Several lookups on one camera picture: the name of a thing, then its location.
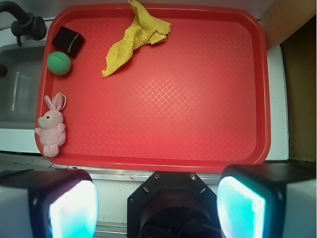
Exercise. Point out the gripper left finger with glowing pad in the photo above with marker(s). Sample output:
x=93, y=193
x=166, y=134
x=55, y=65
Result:
x=48, y=204

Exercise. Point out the red plastic tray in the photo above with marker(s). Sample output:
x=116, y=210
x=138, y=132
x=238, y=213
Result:
x=197, y=102

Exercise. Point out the black faucet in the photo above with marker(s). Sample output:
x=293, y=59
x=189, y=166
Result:
x=26, y=24

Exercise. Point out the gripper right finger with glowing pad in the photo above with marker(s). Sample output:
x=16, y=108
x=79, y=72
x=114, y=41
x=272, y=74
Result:
x=270, y=200

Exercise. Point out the grey sink basin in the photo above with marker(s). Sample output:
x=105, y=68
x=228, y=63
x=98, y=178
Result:
x=19, y=88

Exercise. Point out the green foam ball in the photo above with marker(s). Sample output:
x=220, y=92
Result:
x=59, y=63

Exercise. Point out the yellow cloth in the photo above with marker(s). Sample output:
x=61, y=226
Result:
x=144, y=29

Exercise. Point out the black octagonal mount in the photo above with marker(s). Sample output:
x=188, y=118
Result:
x=173, y=205

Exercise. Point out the pink plush bunny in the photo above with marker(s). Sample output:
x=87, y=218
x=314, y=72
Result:
x=52, y=130

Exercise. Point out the black rounded block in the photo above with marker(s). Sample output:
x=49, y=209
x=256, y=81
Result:
x=69, y=41

